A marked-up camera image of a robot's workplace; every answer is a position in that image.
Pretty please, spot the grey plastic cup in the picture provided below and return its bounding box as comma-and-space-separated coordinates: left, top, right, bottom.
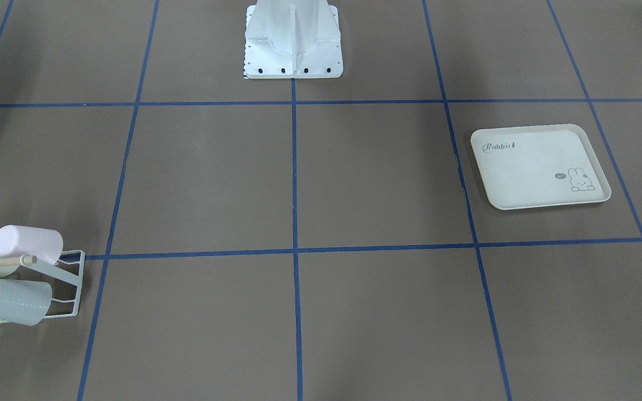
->
0, 279, 52, 326

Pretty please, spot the pink plastic cup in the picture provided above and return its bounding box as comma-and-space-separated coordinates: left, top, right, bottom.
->
0, 225, 64, 265

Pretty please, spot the white cup drying rack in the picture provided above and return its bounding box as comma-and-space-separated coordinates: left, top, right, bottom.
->
0, 250, 86, 321

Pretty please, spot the cream plastic tray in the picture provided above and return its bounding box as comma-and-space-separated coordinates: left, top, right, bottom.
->
470, 124, 612, 211

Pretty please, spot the white camera mast base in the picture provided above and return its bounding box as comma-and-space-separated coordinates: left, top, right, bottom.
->
243, 1, 344, 79

